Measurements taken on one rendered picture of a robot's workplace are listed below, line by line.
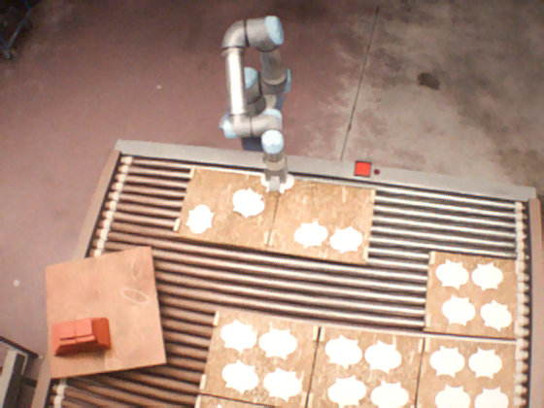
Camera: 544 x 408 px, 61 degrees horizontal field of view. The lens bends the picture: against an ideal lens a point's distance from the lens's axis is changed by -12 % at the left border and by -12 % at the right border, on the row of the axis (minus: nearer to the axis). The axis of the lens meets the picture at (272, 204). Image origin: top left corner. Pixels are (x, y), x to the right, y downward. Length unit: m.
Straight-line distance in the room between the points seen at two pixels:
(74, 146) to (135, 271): 2.02
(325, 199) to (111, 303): 1.01
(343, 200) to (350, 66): 1.92
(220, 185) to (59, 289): 0.86
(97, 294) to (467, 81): 3.10
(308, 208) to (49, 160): 2.34
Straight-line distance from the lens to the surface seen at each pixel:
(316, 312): 2.10
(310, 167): 2.38
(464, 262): 2.24
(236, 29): 2.08
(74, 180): 3.82
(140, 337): 2.05
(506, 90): 4.18
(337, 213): 2.24
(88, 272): 2.22
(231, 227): 2.24
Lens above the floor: 2.93
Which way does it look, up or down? 62 degrees down
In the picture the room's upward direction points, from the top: 9 degrees counter-clockwise
